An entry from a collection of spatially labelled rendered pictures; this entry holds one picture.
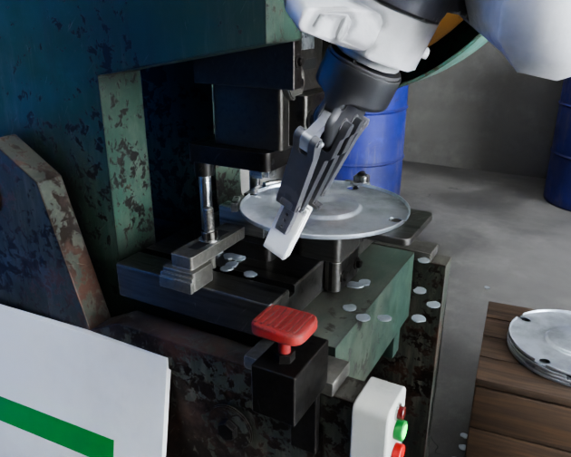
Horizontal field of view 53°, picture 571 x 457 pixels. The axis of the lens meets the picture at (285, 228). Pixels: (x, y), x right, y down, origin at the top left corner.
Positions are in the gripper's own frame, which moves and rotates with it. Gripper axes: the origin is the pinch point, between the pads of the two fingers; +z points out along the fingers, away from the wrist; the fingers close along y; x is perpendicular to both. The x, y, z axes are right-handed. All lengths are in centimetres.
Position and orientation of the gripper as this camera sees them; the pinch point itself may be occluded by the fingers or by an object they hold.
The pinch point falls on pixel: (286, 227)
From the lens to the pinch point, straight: 63.0
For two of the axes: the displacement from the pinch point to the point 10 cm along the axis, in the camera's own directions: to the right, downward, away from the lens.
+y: 5.0, -3.1, 8.1
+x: -7.9, -5.6, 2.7
